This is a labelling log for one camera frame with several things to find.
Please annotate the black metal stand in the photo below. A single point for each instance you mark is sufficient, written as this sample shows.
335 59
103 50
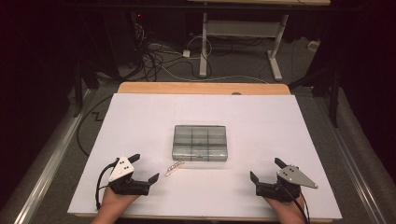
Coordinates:
77 93
334 99

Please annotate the white paper sheet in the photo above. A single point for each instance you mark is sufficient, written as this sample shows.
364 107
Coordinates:
249 109

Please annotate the person's right hand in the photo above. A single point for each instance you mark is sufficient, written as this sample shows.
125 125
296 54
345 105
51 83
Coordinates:
288 208

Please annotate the grey round table grommet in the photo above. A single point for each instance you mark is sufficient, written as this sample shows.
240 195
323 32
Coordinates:
236 93

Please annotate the wooden table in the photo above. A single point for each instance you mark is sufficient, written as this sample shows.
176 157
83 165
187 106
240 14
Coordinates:
202 88

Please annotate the white power adapter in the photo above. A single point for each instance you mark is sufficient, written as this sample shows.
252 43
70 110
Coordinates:
186 53

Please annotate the white desk frame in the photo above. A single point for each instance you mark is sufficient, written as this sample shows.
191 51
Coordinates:
203 46

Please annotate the clear plastic compartment box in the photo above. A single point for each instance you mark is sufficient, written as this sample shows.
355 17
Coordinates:
199 143

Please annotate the person's left hand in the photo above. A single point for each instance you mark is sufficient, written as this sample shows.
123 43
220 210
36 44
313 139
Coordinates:
115 200

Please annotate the aluminium rail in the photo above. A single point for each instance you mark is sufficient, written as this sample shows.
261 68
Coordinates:
53 174
351 168

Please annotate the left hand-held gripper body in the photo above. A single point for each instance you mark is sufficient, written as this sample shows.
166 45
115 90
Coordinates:
124 186

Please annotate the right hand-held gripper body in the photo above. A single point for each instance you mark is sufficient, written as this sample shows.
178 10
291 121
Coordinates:
277 190

